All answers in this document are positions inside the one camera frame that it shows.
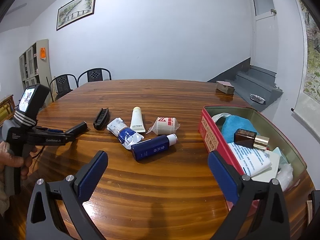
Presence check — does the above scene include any teal plastic soap box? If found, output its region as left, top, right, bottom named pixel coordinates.
left=272, top=147, right=289, bottom=166

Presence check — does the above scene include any white cream tube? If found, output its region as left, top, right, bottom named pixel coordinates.
left=130, top=107, right=145, bottom=133

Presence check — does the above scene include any brown card deck box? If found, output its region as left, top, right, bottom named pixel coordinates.
left=216, top=81, right=235, bottom=95

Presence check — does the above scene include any brown gold perfume bottle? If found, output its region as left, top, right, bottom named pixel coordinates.
left=234, top=129, right=270, bottom=151

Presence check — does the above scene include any framed landscape painting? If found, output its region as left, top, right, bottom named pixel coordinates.
left=56, top=0, right=95, bottom=30

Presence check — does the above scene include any grey cabinet with orange note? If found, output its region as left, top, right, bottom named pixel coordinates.
left=19, top=39, right=52, bottom=89

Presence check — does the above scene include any white printed mask packet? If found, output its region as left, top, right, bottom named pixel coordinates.
left=228, top=142, right=270, bottom=177

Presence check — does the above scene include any blue cloth pouch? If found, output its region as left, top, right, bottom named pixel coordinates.
left=221, top=115, right=258, bottom=143

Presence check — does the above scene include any white red bandage roll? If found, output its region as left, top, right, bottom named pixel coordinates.
left=147, top=117, right=180, bottom=135

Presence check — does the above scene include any black metal chair far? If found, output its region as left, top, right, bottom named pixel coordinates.
left=77, top=68, right=112, bottom=87

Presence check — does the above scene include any black comb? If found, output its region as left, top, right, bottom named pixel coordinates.
left=93, top=108, right=110, bottom=131

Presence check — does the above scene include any white door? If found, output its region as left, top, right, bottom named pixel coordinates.
left=251, top=0, right=279, bottom=73

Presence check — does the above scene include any hanging scroll painting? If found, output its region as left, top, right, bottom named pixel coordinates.
left=293, top=0, right=319, bottom=137

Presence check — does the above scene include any blue white squeezed tube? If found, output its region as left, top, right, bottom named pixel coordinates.
left=107, top=118, right=144, bottom=150

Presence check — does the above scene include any foil tray on stairs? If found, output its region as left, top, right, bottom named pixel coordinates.
left=249, top=94, right=266, bottom=105

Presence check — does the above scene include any black metal chair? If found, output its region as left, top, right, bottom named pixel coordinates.
left=48, top=74, right=79, bottom=101
left=77, top=68, right=112, bottom=87

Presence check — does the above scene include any red metal tin box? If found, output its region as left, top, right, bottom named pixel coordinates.
left=199, top=106, right=306, bottom=191

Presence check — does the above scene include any person's left hand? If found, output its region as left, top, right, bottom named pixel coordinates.
left=0, top=141, right=33, bottom=182

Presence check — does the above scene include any grey staircase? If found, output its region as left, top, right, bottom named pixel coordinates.
left=209, top=59, right=283, bottom=112

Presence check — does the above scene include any clear plastic bag bundle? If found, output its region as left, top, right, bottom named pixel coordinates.
left=276, top=164, right=293, bottom=192

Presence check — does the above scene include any black metal chair near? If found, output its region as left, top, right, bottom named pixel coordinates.
left=48, top=74, right=79, bottom=101

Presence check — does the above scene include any dark blue lotion bottle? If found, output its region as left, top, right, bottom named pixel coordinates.
left=131, top=134, right=178, bottom=161

